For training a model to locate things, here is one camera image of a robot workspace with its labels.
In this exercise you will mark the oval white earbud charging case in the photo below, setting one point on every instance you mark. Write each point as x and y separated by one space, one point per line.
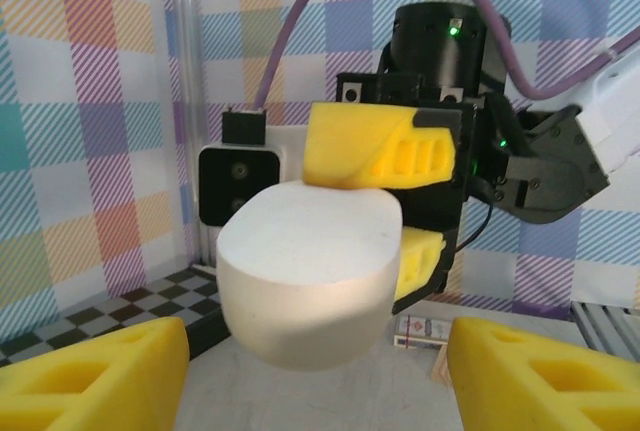
300 261

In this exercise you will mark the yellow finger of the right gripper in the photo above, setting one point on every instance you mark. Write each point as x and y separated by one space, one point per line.
350 146
420 256

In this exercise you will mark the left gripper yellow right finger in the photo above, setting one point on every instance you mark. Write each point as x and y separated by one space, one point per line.
550 391

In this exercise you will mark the aluminium frame post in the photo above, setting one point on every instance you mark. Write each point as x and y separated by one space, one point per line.
182 101

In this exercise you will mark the aluminium side floor rail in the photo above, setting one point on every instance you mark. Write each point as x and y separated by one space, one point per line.
610 331

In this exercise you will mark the playing card box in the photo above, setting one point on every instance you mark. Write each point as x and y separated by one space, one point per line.
420 333

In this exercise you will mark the folded black white chessboard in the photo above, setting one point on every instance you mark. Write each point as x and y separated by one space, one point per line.
100 311

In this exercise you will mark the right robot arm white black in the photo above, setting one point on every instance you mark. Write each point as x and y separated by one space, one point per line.
615 101

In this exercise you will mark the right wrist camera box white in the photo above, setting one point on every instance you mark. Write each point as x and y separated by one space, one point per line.
235 176

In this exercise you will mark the small tan wooden piece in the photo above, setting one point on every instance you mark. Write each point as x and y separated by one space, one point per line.
440 366

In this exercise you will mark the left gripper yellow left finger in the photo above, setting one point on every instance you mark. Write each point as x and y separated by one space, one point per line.
75 386

